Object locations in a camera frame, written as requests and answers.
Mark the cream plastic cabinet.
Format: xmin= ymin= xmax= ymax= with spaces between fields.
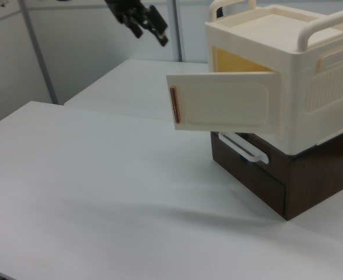
xmin=204 ymin=0 xmax=343 ymax=156

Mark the dark brown drawer unit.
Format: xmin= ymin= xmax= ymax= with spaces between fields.
xmin=209 ymin=124 xmax=343 ymax=221

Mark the cream cabinet carry handle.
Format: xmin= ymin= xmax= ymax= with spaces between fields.
xmin=209 ymin=0 xmax=258 ymax=23
xmin=297 ymin=10 xmax=343 ymax=54

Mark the grey slanted partition post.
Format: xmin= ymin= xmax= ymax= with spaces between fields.
xmin=19 ymin=0 xmax=58 ymax=105

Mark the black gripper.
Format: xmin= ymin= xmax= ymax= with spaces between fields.
xmin=104 ymin=0 xmax=170 ymax=47

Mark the grey vertical partition post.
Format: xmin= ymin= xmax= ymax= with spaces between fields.
xmin=167 ymin=0 xmax=187 ymax=62

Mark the cream cabinet door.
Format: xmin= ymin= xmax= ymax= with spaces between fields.
xmin=166 ymin=71 xmax=281 ymax=137

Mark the white drawer handle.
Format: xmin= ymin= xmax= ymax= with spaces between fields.
xmin=218 ymin=131 xmax=270 ymax=165

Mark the orange door handle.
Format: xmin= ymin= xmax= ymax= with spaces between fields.
xmin=169 ymin=84 xmax=183 ymax=124

